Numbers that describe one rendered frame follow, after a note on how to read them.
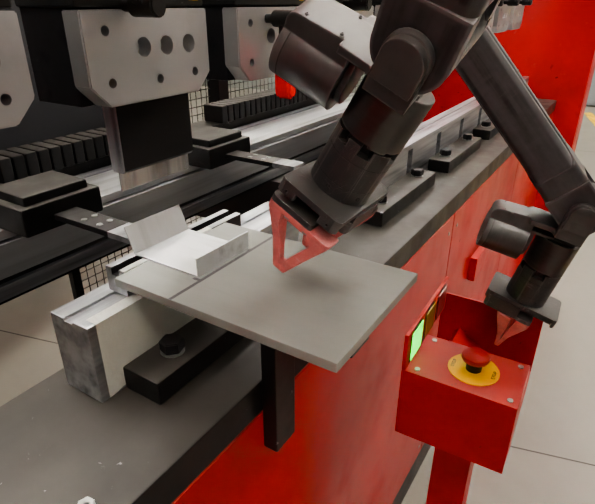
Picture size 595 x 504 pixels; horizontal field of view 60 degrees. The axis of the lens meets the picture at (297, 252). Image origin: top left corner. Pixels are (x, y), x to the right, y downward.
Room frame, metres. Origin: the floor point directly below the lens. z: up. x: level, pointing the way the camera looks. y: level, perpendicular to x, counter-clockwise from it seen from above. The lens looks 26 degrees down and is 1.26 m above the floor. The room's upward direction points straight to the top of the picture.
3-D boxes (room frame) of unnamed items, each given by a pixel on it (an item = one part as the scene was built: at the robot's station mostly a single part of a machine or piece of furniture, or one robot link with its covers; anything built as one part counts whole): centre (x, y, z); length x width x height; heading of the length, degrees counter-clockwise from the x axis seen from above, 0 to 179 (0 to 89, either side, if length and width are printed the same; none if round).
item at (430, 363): (0.64, -0.27, 0.75); 0.20 x 0.16 x 0.18; 149
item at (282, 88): (0.65, 0.02, 1.20); 0.04 x 0.02 x 0.10; 58
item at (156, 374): (0.56, 0.09, 0.89); 0.30 x 0.05 x 0.03; 148
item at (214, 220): (0.58, 0.14, 0.99); 0.20 x 0.03 x 0.03; 148
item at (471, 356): (0.60, -0.26, 0.79); 0.04 x 0.04 x 0.04
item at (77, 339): (0.60, 0.13, 0.92); 0.39 x 0.06 x 0.10; 148
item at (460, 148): (1.37, -0.43, 0.89); 0.30 x 0.05 x 0.03; 148
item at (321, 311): (0.47, 0.03, 1.00); 0.26 x 0.18 x 0.01; 58
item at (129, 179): (0.55, 0.16, 1.13); 0.10 x 0.02 x 0.10; 148
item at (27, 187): (0.64, 0.30, 1.01); 0.26 x 0.12 x 0.05; 58
